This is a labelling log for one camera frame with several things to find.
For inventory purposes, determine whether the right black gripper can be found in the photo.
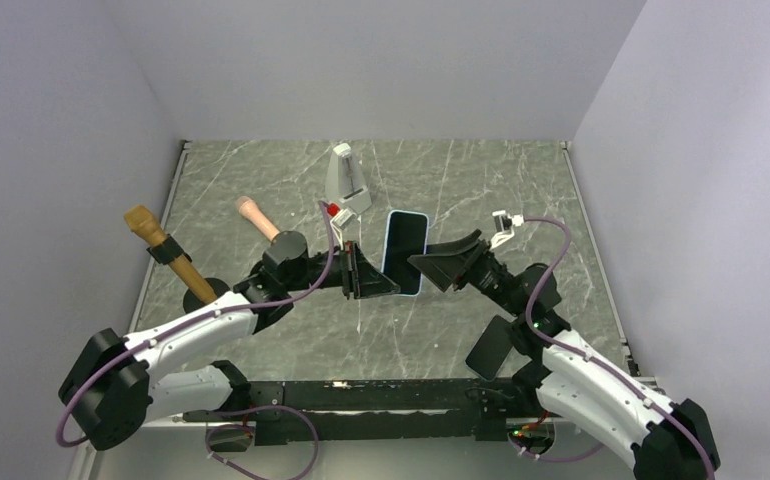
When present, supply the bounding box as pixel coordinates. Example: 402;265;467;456
409;229;526;317

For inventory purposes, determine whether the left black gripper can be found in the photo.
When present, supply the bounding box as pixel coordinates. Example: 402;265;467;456
285;241;401;300

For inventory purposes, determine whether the black phone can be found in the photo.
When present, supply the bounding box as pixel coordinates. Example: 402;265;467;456
465;315;512;381
383;212;429;295

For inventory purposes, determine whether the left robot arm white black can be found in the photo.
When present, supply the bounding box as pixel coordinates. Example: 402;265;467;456
58;231;400;450

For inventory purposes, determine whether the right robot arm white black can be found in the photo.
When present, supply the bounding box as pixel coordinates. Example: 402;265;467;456
408;231;720;479

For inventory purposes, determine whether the grey metronome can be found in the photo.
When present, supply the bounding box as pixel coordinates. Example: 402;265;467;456
325;143;372;214

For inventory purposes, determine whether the pink cylinder stick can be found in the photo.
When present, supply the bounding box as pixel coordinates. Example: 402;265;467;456
235;196;280;242

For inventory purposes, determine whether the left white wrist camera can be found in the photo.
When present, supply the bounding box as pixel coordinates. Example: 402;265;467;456
327;203;355;244

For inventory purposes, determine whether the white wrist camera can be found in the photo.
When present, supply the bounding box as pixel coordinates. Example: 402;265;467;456
327;203;355;244
490;210;525;250

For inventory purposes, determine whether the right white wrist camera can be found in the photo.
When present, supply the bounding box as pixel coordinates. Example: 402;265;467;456
490;210;525;250

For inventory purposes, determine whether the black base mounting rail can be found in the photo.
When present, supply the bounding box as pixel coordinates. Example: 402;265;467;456
183;378;548;446

